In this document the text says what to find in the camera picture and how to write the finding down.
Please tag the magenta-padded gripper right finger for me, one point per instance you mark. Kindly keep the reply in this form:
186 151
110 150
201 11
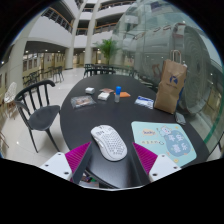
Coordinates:
146 157

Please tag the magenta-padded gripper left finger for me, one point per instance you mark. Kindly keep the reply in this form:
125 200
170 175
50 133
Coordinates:
77 156

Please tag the white honeycomb computer mouse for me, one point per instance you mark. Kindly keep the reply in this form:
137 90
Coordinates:
109 142

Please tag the light green cartoon mouse pad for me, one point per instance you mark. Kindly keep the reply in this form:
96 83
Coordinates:
168 140

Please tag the dark grey phone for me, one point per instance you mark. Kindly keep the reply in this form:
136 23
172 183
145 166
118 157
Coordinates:
180 118

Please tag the black slatted chair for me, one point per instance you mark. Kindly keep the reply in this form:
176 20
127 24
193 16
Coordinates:
41 118

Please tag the blue and white packet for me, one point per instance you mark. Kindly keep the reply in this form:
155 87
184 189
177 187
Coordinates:
144 102

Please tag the white rectangular box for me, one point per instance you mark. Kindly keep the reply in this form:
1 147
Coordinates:
103 96

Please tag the small white box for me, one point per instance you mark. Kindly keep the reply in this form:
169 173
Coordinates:
90 90

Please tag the small blue-capped bottle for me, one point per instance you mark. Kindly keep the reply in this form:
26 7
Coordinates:
117 94

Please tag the brown paper bag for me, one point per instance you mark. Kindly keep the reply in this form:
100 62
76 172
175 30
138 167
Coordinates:
170 90

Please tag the brown flat packet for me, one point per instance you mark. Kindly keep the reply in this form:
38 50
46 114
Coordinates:
107 90

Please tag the group of dark chairs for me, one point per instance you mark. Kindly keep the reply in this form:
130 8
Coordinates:
55 73
98 70

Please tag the large grey round turbine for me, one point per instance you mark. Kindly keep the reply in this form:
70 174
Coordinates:
186 66

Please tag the green potted palm plant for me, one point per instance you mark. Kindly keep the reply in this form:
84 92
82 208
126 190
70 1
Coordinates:
108 50

